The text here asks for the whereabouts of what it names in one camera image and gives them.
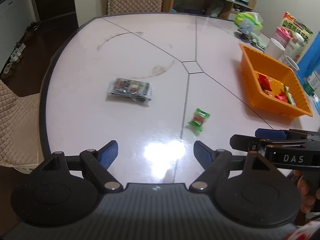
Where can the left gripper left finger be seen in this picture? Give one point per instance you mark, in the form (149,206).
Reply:
(95,164)

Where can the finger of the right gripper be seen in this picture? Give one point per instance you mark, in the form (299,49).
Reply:
(246,143)
(270,134)

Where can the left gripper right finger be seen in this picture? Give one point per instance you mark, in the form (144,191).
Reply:
(214,163)

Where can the green candy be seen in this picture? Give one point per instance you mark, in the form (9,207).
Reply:
(199,118)

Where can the person right hand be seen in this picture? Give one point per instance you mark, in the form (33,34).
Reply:
(308,198)

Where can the red candy packet in basket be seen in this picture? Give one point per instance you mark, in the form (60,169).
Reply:
(282,96)

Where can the green white packet in basket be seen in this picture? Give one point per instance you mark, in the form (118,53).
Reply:
(289,96)

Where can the red candy in basket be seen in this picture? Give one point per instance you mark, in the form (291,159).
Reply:
(264,83)

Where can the orange plastic basket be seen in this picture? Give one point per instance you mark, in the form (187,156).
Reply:
(253,63)

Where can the green cap bottle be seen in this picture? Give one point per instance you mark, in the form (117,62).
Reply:
(312,82)

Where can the white cup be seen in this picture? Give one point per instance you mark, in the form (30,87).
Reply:
(274,49)
(290,63)

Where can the near beige quilted chair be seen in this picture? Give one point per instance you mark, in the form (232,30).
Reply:
(20,140)

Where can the grey printed snack packet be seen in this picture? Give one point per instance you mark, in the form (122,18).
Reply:
(136,90)

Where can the blue box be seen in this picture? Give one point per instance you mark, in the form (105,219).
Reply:
(309,61)

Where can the white lotion bottle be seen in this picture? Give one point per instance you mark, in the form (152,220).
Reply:
(294,45)

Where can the green cloth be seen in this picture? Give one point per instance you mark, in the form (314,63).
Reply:
(256,41)

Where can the pink patterned container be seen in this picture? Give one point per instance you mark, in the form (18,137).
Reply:
(282,35)

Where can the grey phone stand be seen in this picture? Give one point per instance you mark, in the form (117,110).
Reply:
(244,29)

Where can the hawthorn snack box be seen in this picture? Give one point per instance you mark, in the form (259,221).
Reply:
(295,26)

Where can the green tissue box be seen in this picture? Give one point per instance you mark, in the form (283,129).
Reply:
(253,17)

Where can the wooden shelf unit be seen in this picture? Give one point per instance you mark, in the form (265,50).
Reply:
(211,8)

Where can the white cabinet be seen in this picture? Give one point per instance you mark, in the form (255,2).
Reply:
(15,18)

